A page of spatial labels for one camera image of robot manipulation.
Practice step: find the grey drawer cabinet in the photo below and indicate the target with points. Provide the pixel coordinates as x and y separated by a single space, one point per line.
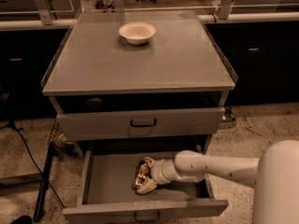
180 67

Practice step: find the wire basket with items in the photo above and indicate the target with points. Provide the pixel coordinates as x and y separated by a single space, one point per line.
59 140

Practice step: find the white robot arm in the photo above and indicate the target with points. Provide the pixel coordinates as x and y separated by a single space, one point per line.
274 177

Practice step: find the long counter with dark cabinets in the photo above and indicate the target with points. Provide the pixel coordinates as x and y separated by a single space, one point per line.
264 56

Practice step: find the white bowl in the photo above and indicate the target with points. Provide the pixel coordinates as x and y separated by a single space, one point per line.
137 33

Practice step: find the orange soda can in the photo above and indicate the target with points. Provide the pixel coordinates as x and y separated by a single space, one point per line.
142 176

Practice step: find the grey open middle drawer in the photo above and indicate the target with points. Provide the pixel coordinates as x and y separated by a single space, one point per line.
106 195

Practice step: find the grey top drawer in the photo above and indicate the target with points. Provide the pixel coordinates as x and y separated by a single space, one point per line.
143 123

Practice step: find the black metal floor bar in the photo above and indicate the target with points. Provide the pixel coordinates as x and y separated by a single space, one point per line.
39 212

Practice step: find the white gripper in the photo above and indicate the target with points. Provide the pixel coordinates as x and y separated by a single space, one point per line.
158 171

